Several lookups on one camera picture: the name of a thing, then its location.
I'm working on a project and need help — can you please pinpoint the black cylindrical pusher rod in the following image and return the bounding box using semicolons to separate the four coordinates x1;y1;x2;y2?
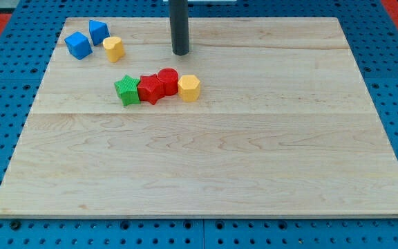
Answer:
169;0;189;56

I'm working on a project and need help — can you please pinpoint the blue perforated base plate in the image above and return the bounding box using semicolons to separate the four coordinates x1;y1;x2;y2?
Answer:
0;1;398;248

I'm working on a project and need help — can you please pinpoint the red cylinder block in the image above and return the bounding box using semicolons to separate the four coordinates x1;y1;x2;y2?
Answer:
157;68;179;96

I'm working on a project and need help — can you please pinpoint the blue cube block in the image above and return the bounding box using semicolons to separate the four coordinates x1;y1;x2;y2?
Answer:
64;32;93;60

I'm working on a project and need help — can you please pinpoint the yellow hexagon block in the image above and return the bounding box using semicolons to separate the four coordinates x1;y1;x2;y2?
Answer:
178;75;200;102

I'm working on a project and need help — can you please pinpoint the red star block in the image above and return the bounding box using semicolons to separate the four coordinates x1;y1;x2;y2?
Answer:
137;74;165;105

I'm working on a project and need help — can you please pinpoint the blue triangle block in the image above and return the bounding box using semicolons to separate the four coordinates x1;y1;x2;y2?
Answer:
88;19;110;46

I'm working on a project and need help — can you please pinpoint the light wooden board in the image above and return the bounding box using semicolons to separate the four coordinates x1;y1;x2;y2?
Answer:
0;17;398;219

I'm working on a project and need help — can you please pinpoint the yellow heart block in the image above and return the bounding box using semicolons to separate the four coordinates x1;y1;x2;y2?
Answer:
102;37;126;63

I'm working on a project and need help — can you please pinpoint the green star block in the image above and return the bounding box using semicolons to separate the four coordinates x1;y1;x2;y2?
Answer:
114;75;140;107

